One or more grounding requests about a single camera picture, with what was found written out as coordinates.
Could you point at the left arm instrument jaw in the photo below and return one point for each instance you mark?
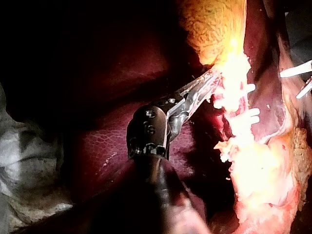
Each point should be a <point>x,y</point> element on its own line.
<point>202,93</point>
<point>195,83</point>

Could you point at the white clip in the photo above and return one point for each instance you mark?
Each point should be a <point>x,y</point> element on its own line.
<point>248,87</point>
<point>251,115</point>

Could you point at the gallbladder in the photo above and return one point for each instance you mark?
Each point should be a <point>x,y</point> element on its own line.
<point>212,29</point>

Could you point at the pale fatty tissue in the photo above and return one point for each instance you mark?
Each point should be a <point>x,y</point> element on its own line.
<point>263,170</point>

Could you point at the dark left arm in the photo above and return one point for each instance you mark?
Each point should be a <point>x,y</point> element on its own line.
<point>156,195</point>

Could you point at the white cloth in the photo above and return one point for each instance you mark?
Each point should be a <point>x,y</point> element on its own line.
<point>26,156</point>

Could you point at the dark red liver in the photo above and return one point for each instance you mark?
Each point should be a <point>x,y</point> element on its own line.
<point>109,143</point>

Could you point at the right arm instrument jaw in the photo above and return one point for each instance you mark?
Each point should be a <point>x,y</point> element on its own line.
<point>296,70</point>
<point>304,89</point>

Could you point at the left arm instrument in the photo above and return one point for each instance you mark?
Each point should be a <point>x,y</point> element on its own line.
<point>151,126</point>

